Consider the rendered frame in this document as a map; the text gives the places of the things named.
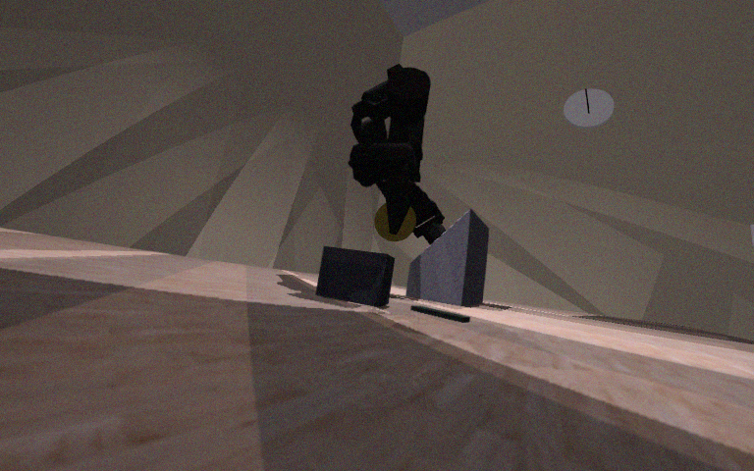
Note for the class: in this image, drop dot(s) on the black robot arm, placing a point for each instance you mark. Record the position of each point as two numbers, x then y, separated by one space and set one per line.
403 98

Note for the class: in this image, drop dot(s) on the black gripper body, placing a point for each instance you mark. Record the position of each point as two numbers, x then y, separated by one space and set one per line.
402 152

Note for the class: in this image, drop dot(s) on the gold coin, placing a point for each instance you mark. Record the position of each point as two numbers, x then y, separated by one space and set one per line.
382 224

